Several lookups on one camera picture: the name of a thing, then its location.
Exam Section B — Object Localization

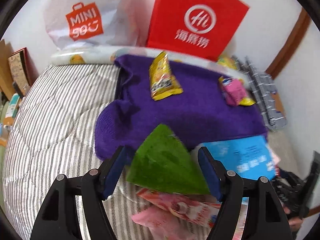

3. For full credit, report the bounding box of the pink peach candy packet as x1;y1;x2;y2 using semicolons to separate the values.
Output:
131;205;209;239

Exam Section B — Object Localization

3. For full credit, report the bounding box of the green triangular snack packet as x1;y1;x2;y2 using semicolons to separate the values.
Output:
126;124;210;195

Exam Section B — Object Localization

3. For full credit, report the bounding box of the person's right hand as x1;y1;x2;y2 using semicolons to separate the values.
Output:
283;206;304;232

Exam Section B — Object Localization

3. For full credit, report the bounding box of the brown wooden door frame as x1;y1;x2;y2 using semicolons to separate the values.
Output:
265;8;312;80

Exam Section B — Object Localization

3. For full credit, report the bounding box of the white Miniso plastic bag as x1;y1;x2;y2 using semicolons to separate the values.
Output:
43;0;139;51

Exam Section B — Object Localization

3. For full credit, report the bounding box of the pink and yellow snack packet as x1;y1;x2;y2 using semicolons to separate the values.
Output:
219;76;256;107

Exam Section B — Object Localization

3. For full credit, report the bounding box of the red paper shopping bag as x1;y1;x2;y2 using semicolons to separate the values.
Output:
146;0;249;61

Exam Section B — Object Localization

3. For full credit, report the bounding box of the blue tissue pack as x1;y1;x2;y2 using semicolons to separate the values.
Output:
193;135;276;180

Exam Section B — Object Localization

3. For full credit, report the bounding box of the long pink bear snack packet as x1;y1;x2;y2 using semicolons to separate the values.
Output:
137;189;221;228

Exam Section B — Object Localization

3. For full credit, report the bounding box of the brown picture frame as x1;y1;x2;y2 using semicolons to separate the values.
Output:
8;47;37;96

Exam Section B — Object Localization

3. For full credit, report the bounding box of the grey checked folded cloth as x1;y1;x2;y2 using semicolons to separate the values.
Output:
231;55;287;132

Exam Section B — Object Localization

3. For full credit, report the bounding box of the purple towel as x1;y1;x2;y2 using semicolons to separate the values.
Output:
94;55;267;160

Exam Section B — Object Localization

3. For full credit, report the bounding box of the striped bed quilt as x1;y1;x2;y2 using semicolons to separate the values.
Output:
2;63;249;240

